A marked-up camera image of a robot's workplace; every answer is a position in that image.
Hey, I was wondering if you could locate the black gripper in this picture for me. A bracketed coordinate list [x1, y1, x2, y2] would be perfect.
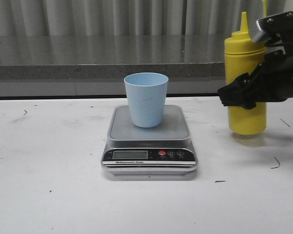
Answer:
[218, 31, 293, 109]

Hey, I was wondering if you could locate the yellow squeeze bottle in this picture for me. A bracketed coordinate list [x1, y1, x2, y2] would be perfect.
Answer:
[225, 11, 267, 135]

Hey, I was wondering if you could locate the light blue plastic cup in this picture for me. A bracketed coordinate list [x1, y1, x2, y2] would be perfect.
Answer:
[124, 73, 168, 128]

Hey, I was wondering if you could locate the silver digital kitchen scale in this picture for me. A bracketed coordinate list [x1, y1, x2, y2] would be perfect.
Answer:
[101, 105, 198, 176]

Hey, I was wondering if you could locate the grey stone counter ledge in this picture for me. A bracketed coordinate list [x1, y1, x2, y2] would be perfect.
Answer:
[0, 35, 225, 98]

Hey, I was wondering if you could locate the white pleated curtain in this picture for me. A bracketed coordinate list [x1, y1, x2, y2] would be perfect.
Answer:
[0, 0, 291, 37]

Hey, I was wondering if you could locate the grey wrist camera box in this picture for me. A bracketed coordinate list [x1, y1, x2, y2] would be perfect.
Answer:
[249, 11, 293, 43]

